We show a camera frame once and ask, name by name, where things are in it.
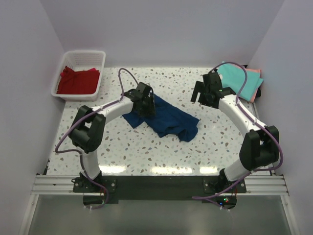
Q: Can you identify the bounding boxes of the aluminium extrusion rail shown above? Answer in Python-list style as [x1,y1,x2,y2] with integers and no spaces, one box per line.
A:
[31,175,289,196]

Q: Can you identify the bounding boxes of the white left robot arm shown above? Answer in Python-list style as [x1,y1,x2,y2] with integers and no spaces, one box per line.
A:
[68,82,156,192]

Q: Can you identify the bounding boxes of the white plastic laundry basket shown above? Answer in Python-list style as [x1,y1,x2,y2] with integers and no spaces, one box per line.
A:
[51,50,106,101]

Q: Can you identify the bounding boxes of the folded salmon pink t-shirt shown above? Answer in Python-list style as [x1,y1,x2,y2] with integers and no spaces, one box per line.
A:
[240,69,263,103]

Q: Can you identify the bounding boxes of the red t-shirt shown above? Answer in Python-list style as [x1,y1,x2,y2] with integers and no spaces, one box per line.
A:
[57,66,100,95]

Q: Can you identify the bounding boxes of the folded black t-shirt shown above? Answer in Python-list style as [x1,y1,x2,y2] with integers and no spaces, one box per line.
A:
[244,65,262,99]

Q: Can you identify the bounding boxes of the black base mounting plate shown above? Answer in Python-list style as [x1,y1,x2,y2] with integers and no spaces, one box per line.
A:
[72,174,247,209]

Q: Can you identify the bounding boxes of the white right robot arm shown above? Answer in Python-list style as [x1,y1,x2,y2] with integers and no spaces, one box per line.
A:
[191,72,279,192]

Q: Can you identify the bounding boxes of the navy blue t-shirt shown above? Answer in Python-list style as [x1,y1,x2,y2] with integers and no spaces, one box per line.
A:
[123,95,199,142]

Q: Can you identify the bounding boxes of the folded teal t-shirt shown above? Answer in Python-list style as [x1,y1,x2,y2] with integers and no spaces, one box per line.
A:
[217,60,264,102]

